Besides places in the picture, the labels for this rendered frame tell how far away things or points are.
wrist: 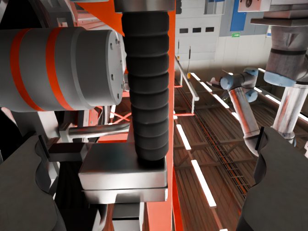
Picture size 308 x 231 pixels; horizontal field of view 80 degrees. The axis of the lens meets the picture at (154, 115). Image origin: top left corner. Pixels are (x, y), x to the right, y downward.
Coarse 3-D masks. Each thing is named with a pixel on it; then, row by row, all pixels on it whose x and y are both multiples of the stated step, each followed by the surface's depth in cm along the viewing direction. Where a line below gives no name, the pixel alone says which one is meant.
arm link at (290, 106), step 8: (304, 80) 77; (288, 88) 84; (296, 88) 82; (304, 88) 80; (288, 96) 85; (296, 96) 83; (304, 96) 82; (280, 104) 90; (288, 104) 86; (296, 104) 84; (280, 112) 90; (288, 112) 87; (296, 112) 86; (280, 120) 91; (288, 120) 89; (296, 120) 89; (280, 128) 92; (288, 128) 90; (288, 136) 92
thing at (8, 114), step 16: (0, 0) 39; (16, 0) 45; (32, 0) 46; (0, 16) 39; (16, 16) 48; (32, 16) 48; (0, 112) 38; (0, 128) 54; (16, 128) 43; (0, 144) 51; (0, 160) 37
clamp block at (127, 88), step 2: (126, 70) 51; (124, 72) 49; (126, 72) 49; (124, 74) 48; (126, 74) 48; (124, 76) 48; (126, 76) 48; (124, 78) 49; (126, 78) 49; (124, 80) 49; (126, 80) 49; (124, 82) 49; (126, 82) 49; (126, 84) 49; (126, 86) 50; (128, 86) 50; (126, 88) 50; (128, 88) 50; (126, 90) 50; (128, 90) 50
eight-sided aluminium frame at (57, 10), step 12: (48, 0) 45; (60, 0) 45; (48, 12) 48; (60, 12) 48; (72, 12) 49; (60, 24) 52; (72, 24) 50; (72, 120) 57; (84, 120) 55; (48, 192) 38
